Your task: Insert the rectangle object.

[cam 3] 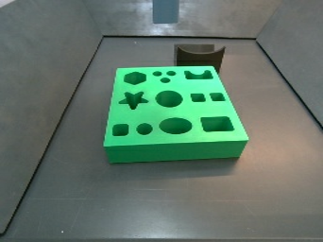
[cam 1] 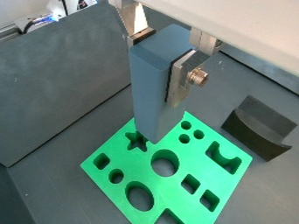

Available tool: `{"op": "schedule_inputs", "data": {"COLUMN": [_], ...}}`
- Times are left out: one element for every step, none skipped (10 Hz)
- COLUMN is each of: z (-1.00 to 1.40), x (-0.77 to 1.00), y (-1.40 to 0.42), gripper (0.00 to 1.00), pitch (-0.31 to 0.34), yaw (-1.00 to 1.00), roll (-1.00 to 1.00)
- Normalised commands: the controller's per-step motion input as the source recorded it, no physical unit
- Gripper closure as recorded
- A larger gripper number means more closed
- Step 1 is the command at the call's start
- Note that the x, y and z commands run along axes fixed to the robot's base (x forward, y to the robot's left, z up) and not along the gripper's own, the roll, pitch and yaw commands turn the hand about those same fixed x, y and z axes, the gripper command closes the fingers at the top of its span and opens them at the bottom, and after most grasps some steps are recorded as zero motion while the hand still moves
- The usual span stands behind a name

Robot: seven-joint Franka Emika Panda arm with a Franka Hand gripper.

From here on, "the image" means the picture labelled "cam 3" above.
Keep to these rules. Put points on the green shape sorter block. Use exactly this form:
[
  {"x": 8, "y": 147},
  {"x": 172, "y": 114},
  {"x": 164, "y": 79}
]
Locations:
[{"x": 171, "y": 114}]

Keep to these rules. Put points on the black curved block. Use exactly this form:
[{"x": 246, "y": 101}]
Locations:
[{"x": 198, "y": 55}]

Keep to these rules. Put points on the grey-blue rectangular panel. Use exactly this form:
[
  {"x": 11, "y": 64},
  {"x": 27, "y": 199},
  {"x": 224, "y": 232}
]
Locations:
[{"x": 164, "y": 11}]

